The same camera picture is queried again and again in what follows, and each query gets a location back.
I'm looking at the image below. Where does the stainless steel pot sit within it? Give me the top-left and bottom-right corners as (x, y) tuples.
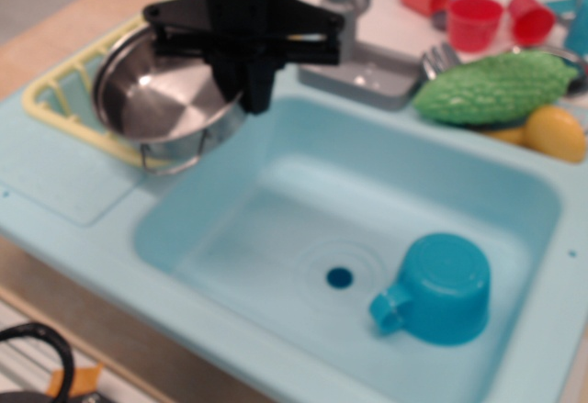
(92, 25), (246, 175)

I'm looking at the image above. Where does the orange tape piece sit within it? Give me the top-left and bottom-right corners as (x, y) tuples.
(44, 363), (104, 397)

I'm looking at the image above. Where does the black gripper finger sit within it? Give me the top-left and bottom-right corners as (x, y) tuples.
(241, 61), (285, 113)
(208, 55), (246, 100)

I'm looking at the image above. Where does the light blue toy sink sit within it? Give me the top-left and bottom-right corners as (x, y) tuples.
(1, 72), (587, 402)

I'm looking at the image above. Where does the blue cup at edge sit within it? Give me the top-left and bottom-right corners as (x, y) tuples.
(563, 0), (588, 57)

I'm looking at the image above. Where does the red cup middle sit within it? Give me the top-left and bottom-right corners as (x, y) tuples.
(447, 0), (504, 53)

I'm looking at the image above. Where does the black braided cable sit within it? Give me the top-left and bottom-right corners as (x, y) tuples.
(0, 322), (75, 397)

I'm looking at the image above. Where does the green toy bitter gourd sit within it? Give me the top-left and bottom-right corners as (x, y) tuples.
(413, 50), (575, 126)

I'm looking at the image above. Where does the yellow toy squash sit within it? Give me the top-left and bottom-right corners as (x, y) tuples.
(480, 106), (587, 163)

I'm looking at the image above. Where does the red cup right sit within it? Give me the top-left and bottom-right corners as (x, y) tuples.
(507, 0), (556, 46)

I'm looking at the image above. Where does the blue plastic mug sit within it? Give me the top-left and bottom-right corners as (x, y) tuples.
(368, 233), (492, 345)

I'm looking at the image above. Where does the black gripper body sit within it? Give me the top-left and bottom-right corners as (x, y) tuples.
(142, 0), (345, 65)

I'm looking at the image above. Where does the yellow dish drying rack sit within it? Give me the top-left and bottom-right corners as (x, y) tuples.
(21, 16), (144, 167)

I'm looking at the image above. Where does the grey toy fork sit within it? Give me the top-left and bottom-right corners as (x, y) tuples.
(420, 42), (462, 81)

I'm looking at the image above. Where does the grey toy faucet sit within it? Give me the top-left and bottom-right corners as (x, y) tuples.
(299, 0), (422, 111)

